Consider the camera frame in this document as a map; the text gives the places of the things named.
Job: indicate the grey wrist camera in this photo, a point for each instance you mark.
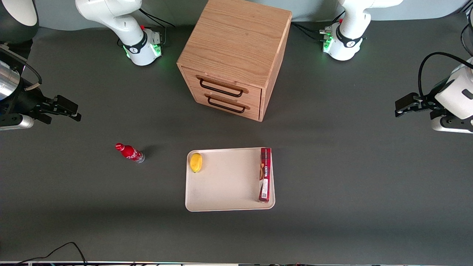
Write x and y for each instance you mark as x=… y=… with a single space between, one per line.
x=452 y=125
x=16 y=122

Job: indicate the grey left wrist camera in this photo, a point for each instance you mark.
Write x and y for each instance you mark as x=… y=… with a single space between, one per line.
x=452 y=125

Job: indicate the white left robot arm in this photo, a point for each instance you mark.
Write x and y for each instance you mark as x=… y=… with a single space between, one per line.
x=351 y=22

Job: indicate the yellow lemon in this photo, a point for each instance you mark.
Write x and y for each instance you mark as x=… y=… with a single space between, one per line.
x=196 y=162

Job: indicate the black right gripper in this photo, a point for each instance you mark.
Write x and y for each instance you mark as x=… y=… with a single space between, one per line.
x=25 y=100

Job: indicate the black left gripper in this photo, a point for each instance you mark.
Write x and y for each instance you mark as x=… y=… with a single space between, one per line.
x=429 y=101

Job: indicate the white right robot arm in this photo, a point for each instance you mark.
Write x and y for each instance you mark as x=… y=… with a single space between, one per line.
x=122 y=26

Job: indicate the beige plastic tray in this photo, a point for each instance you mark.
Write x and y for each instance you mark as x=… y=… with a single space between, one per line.
x=229 y=181

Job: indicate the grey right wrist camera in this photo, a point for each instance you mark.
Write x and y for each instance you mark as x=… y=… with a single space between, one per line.
x=16 y=122

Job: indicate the wooden two-drawer cabinet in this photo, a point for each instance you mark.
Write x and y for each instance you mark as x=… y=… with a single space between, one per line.
x=236 y=44

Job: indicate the red cookie box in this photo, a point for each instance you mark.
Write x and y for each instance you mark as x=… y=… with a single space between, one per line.
x=265 y=173

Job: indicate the red coke bottle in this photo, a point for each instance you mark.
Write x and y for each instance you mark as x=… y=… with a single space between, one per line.
x=130 y=153

